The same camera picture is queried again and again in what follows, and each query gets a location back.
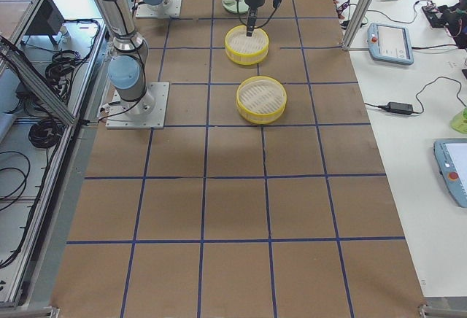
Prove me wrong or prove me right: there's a black circuit board box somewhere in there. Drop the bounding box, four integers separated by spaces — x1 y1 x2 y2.
422 3 458 28

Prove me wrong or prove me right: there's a far teach pendant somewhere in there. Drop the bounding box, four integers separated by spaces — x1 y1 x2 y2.
367 23 414 66

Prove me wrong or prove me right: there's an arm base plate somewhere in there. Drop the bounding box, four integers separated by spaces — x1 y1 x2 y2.
136 0 182 19
105 82 170 129

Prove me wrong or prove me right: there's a yellow steamer basket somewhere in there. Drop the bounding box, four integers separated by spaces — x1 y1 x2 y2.
236 76 287 125
225 26 269 66

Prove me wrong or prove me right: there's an aluminium frame post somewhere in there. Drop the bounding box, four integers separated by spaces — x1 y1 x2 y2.
342 0 372 51

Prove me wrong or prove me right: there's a teach pendant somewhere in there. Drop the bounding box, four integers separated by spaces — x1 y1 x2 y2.
433 139 466 208
367 23 414 66

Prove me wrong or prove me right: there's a green bottle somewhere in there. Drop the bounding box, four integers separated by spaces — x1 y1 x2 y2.
449 107 467 134

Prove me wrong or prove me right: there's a mint green plate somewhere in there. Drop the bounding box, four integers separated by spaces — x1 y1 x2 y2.
222 0 249 14

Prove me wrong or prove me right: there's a near teach pendant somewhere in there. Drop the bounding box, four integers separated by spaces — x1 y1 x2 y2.
433 139 466 208

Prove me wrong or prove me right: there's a black power adapter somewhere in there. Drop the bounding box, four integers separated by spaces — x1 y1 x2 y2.
377 101 414 115

